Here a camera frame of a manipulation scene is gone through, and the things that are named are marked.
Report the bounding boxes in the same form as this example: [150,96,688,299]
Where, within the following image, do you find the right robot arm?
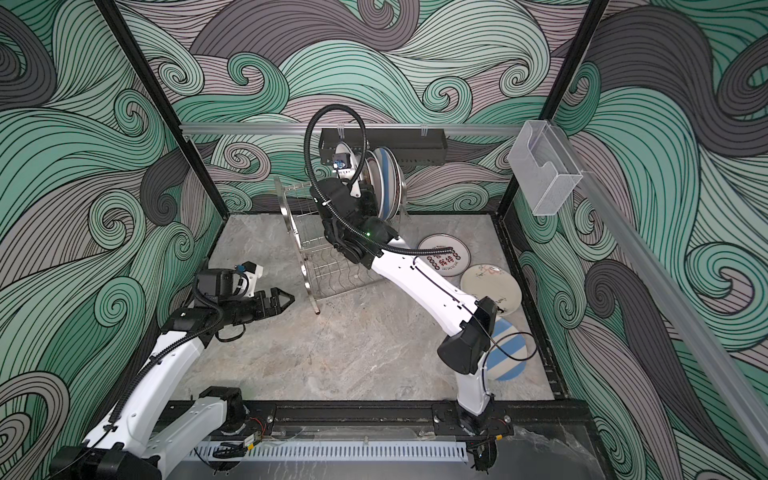
[310,178,498,435]

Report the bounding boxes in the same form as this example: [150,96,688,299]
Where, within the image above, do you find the black wall shelf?
[316,128,448,167]

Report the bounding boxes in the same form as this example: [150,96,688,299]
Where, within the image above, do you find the white plate black outline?
[332,142,361,189]

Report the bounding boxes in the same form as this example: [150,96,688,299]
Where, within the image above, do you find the cream floral plate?
[460,264,522,314]

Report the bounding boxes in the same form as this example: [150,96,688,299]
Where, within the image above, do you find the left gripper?
[221,288,294,327]

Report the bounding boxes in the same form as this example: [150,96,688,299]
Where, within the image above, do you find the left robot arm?
[48,288,295,479]

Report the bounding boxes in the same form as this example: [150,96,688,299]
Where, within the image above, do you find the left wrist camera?
[196,261,264,303]

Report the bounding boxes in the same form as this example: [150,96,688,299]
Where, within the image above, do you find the white plate red characters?
[418,234,471,277]

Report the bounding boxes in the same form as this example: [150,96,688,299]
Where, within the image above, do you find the clear acrylic wall holder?
[507,120,583,216]

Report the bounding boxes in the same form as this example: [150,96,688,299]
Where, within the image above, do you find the orange sunburst plate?
[365,151,384,218]

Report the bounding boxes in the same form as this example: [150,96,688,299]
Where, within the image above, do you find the blue striped plate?
[382,147,406,220]
[485,317,528,382]

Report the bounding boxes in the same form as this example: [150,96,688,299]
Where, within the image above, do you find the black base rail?
[244,400,591,428]

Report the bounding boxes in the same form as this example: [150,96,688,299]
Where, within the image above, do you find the steel wire dish rack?
[274,178,384,314]

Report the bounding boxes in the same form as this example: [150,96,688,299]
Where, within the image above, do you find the white slotted cable duct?
[182,440,469,463]

